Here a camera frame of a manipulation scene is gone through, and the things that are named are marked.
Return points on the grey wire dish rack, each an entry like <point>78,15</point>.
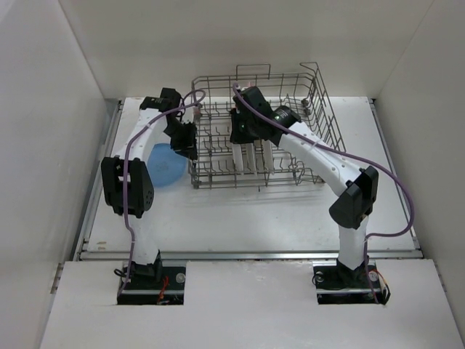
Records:
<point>262,163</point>

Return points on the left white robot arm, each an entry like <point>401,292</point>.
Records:
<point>127,186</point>

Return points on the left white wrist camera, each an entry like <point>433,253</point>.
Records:
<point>191,115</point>

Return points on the left white ceramic plate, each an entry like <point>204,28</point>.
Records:
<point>237,156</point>

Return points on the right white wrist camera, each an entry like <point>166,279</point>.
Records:
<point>240,87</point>

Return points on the blue plastic plate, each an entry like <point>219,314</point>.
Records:
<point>165,166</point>

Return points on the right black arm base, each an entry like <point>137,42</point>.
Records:
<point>337,285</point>

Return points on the white ceramic plate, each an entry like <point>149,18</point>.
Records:
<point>251,159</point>
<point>237,156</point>

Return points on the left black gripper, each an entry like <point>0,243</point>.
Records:
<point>187,147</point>

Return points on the middle white ceramic plate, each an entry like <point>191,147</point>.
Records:
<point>251,159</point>

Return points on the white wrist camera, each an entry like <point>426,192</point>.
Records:
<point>240,87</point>
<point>191,115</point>

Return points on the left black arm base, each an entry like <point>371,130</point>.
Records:
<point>145,290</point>

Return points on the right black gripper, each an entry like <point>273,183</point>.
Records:
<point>237,135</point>

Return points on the right white printed plate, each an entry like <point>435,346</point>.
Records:
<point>268,156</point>

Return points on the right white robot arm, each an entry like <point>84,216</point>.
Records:
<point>355,187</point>

